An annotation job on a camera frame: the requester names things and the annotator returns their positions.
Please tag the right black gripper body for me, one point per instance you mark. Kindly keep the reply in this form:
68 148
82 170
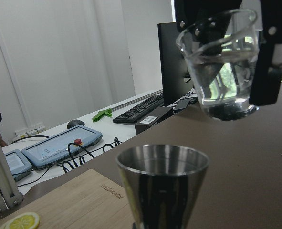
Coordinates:
202 14

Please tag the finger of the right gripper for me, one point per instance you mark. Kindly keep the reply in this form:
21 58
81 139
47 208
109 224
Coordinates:
268 72
212 80

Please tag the clear glass measuring cup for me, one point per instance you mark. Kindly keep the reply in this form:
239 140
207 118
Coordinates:
240 52

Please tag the steel double jigger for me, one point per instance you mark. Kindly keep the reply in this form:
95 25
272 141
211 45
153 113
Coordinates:
162 183

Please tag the black computer monitor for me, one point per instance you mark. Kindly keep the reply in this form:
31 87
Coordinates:
176 81

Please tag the black box on desk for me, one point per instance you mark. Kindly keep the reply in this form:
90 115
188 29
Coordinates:
154 117

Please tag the black keyboard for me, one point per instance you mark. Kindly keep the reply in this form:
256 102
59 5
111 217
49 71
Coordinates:
134 114

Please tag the green plastic tool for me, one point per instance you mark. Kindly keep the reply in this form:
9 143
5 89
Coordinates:
101 114

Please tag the black computer mouse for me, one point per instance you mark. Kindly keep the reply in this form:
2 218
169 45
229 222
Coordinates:
74 123

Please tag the blue teach pendant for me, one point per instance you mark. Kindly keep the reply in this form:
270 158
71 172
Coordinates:
19 165
61 146

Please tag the wooden cutting board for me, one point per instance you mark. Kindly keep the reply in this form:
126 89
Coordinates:
89 201

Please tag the far lemon slice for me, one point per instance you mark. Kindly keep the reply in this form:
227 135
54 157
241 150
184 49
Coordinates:
28 220

